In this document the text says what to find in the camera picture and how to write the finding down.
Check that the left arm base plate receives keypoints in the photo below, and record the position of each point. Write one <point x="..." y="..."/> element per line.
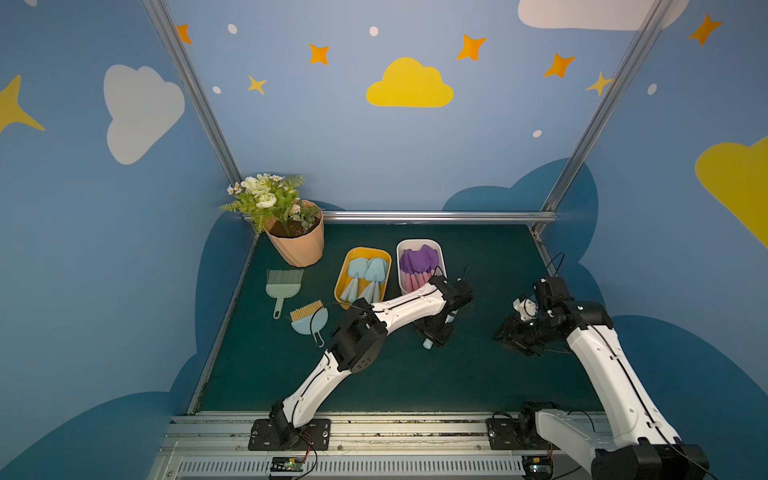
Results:
<point x="271" y="435"/>

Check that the purple pointed shovel pink handle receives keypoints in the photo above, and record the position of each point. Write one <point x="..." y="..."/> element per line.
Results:
<point x="407" y="282"/>

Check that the blue round shovel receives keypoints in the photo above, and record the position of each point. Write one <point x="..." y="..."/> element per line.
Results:
<point x="367" y="293"/>

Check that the right circuit board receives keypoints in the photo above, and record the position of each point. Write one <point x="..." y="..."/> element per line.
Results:
<point x="537" y="467"/>

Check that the circuit board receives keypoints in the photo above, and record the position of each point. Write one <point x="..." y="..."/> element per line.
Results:
<point x="286" y="465"/>
<point x="537" y="467"/>

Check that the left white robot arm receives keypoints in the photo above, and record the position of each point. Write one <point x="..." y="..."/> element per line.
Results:
<point x="357" y="342"/>

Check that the yellow plastic storage box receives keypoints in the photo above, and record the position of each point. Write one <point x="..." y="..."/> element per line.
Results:
<point x="343" y="278"/>

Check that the left circuit board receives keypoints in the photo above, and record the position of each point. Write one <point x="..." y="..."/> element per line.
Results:
<point x="286" y="465"/>

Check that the white plastic storage box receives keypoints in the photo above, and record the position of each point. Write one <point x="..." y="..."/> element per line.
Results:
<point x="415" y="245"/>

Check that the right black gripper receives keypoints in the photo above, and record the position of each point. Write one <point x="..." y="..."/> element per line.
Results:
<point x="516" y="330"/>

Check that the potted artificial flower plant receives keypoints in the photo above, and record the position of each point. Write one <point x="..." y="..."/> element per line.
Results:
<point x="274" y="206"/>

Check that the green toy rake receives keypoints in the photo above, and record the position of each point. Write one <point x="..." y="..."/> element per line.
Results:
<point x="281" y="285"/>

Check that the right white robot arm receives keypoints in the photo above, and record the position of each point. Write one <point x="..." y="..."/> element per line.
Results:
<point x="640" y="444"/>

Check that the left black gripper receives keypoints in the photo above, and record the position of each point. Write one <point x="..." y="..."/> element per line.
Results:
<point x="437" y="327"/>

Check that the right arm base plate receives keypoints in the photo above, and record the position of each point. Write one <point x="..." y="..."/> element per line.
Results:
<point x="506" y="433"/>

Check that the blue toy brush scoop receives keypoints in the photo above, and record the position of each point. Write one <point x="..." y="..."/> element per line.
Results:
<point x="310" y="320"/>

